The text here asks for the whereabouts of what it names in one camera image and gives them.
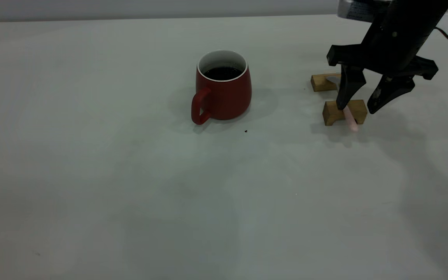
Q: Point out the flat wooden block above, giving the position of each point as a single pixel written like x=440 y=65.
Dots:
x=321 y=82

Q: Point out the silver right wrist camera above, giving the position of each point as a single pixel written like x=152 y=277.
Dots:
x=358 y=9

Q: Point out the dark coffee liquid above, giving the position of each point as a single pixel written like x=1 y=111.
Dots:
x=223 y=73

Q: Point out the red ceramic mug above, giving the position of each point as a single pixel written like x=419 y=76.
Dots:
x=228 y=97

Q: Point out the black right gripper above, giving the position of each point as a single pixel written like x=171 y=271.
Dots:
x=399 y=42

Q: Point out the arched wooden block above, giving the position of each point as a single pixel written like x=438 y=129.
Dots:
x=331 y=112

